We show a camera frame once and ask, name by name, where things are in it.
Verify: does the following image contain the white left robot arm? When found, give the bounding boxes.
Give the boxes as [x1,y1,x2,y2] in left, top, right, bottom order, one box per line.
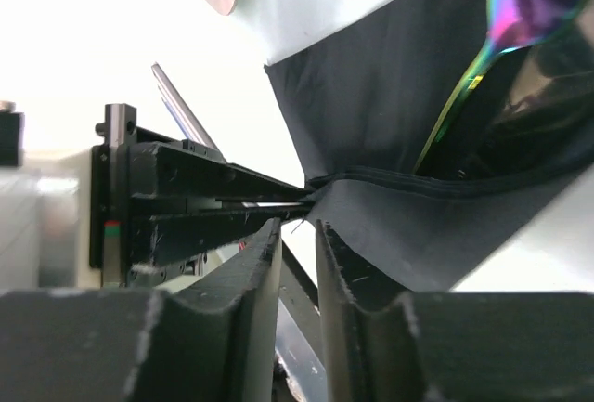
[1,102,312,288]

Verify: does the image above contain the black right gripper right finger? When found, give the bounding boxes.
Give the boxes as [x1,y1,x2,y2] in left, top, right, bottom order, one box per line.
[316,222,593,401]

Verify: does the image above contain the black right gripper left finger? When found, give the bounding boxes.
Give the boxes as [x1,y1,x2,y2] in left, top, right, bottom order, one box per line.
[1,219,282,401]

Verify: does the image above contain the iridescent rainbow fork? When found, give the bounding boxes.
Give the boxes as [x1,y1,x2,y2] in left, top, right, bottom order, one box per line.
[414,0,587,175]

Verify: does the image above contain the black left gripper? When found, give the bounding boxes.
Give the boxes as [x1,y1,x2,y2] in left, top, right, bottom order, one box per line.
[89,103,314,287]

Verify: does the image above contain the black paper napkin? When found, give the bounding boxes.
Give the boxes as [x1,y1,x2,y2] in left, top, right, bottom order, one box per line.
[259,0,593,291]

